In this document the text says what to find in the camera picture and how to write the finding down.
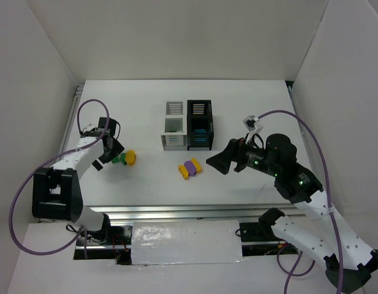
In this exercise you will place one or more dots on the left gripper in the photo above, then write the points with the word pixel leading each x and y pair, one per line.
pixel 112 147

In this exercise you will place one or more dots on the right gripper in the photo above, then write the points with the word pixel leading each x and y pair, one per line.
pixel 236 154

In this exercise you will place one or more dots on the yellow rounded lego brick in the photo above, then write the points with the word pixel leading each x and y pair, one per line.
pixel 130 158

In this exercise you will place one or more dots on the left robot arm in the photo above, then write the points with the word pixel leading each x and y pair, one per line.
pixel 56 193

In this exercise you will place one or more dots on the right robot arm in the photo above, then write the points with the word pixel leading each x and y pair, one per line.
pixel 347 260

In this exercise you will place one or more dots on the black slotted container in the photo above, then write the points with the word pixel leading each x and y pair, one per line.
pixel 200 116

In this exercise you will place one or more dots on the white slotted container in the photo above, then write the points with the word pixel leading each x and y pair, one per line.
pixel 174 117

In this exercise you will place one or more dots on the white taped panel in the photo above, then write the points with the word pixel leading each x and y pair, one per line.
pixel 185 242

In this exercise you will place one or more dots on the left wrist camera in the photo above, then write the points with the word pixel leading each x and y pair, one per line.
pixel 93 131

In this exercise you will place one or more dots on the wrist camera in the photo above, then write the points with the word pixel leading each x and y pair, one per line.
pixel 253 126
pixel 93 131

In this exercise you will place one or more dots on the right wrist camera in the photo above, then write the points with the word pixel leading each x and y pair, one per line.
pixel 253 126

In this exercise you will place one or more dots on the aluminium front rail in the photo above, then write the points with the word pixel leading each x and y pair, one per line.
pixel 125 215

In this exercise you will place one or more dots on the left aluminium side rail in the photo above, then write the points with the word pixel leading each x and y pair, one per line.
pixel 71 118

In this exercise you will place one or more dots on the aluminium side rail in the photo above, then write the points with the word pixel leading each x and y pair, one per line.
pixel 71 118
pixel 312 146

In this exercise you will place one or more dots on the right aluminium side rail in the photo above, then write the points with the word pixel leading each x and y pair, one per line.
pixel 312 146

